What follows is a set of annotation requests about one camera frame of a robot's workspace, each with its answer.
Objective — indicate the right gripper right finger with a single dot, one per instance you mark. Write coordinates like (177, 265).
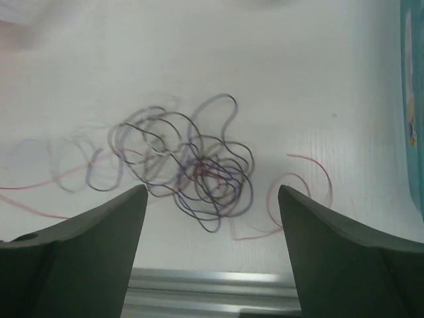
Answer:
(343, 268)

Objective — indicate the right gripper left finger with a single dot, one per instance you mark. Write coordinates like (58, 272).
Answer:
(77, 268)

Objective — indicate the teal translucent plastic tub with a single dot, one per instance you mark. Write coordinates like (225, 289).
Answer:
(411, 44)

